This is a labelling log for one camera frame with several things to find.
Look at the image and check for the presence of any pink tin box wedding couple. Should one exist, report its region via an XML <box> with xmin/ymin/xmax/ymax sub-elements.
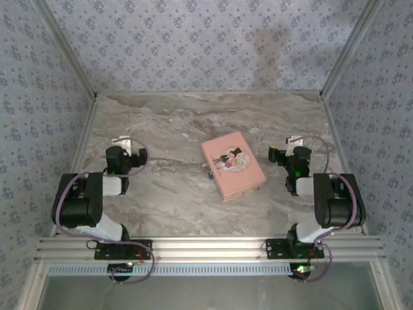
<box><xmin>200</xmin><ymin>130</ymin><xmax>267</xmax><ymax>203</ymax></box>

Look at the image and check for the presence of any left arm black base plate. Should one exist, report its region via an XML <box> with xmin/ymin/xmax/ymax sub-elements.
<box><xmin>94</xmin><ymin>240</ymin><xmax>154</xmax><ymax>261</ymax></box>

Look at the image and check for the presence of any aluminium base beam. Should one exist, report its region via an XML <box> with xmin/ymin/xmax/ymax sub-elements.
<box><xmin>34</xmin><ymin>234</ymin><xmax>387</xmax><ymax>263</ymax></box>

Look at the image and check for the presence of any grey slotted cable duct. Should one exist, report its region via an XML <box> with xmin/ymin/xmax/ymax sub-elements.
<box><xmin>46</xmin><ymin>262</ymin><xmax>295</xmax><ymax>278</ymax></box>

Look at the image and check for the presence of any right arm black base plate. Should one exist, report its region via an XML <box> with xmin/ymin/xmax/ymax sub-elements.
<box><xmin>265</xmin><ymin>238</ymin><xmax>325</xmax><ymax>260</ymax></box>

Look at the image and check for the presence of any aluminium table edge rail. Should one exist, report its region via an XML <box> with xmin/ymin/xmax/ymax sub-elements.
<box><xmin>50</xmin><ymin>93</ymin><xmax>100</xmax><ymax>237</ymax></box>
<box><xmin>321</xmin><ymin>93</ymin><xmax>369</xmax><ymax>236</ymax></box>
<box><xmin>96</xmin><ymin>90</ymin><xmax>323</xmax><ymax>97</ymax></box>

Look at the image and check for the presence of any grey metal panel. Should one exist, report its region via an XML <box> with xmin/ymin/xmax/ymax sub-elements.
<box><xmin>37</xmin><ymin>261</ymin><xmax>385</xmax><ymax>310</ymax></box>

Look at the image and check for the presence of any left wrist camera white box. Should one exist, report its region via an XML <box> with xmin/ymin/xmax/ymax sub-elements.
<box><xmin>112</xmin><ymin>136</ymin><xmax>134</xmax><ymax>154</ymax></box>

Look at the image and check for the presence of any aluminium frame post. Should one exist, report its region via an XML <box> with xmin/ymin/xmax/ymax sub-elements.
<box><xmin>320</xmin><ymin>0</ymin><xmax>385</xmax><ymax>98</ymax></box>
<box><xmin>33</xmin><ymin>0</ymin><xmax>98</xmax><ymax>98</ymax></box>

